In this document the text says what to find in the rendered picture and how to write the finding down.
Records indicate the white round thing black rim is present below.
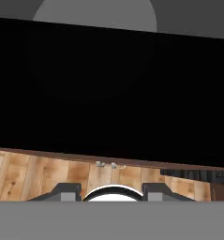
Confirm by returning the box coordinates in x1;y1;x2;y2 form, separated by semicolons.
82;184;144;203

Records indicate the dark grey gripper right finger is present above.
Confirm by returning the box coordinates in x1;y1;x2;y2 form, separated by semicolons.
142;183;196;203

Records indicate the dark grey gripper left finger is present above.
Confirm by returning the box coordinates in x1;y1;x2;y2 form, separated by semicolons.
26;183;82;203

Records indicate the dark ribbed panel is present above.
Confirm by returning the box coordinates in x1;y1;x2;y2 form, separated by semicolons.
159;169;224;187

